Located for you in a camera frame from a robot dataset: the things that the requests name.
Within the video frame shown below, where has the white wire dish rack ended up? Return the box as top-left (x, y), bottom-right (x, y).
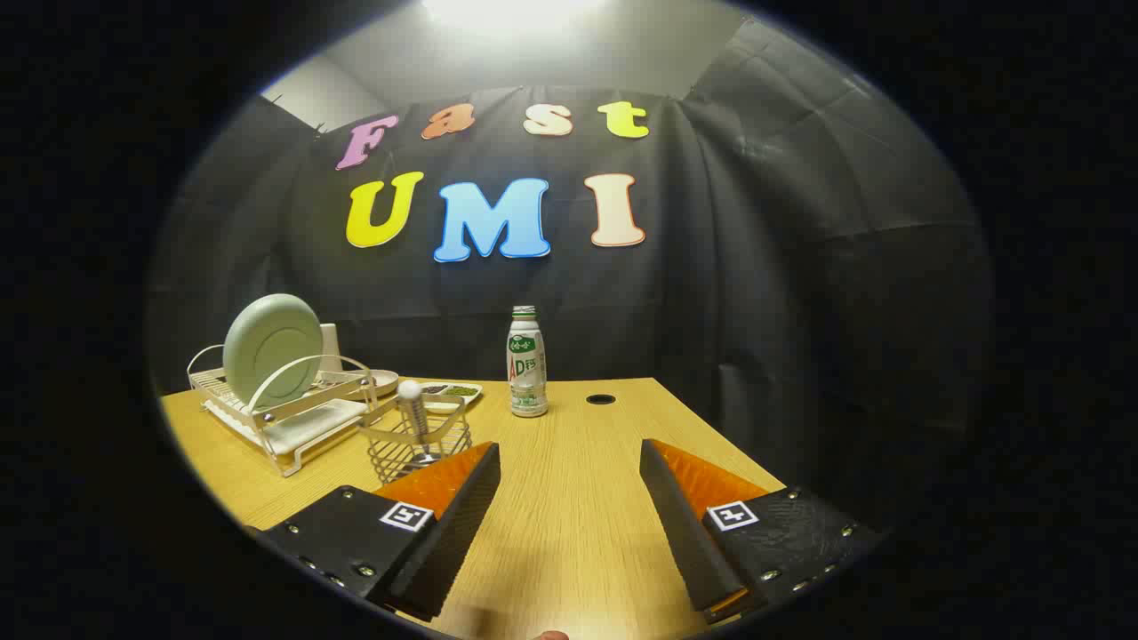
top-left (187, 342), bottom-right (379, 478)

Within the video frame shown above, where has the pale green plate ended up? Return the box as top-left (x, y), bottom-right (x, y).
top-left (222, 293), bottom-right (325, 408)

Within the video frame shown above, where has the black backdrop cloth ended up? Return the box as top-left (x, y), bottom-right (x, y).
top-left (147, 18), bottom-right (992, 525)

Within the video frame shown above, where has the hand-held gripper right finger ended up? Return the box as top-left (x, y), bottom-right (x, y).
top-left (639, 438), bottom-right (883, 625)

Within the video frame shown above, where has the white bottle with green label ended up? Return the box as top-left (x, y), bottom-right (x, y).
top-left (507, 306), bottom-right (549, 419)

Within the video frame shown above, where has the white divided dish with beans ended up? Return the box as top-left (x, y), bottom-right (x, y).
top-left (418, 382), bottom-right (484, 415)

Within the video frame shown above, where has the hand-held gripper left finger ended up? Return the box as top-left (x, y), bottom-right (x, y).
top-left (244, 442), bottom-right (501, 623)

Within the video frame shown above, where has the spoon with blue checked handle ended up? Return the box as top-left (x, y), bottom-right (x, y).
top-left (397, 380), bottom-right (443, 468)

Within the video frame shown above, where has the metal wire basket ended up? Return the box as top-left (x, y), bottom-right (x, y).
top-left (357, 396), bottom-right (473, 484)

